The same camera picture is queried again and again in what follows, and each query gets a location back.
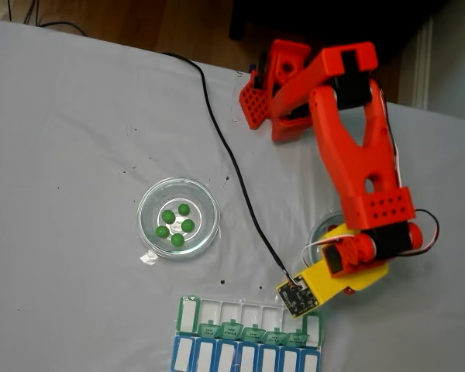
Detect weekly pill organizer box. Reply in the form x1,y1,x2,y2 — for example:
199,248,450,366
170,294,326,372

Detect clear glass dish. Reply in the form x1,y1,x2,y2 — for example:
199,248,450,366
136,177,222,260
308,210,350,272

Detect white door trim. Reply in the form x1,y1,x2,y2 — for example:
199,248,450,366
412,15,435,112

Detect clear tape scrap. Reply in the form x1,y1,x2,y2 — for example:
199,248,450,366
139,250,160,267

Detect dark wooden furniture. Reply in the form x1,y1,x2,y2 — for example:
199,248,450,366
228,0,450,74

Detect black camera circuit board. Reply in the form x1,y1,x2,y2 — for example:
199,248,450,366
276,274,319,319

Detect black camera cable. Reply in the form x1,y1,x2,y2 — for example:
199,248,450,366
162,50,301,290

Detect thin black floor cable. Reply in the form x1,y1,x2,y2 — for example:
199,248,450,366
5,0,88,38

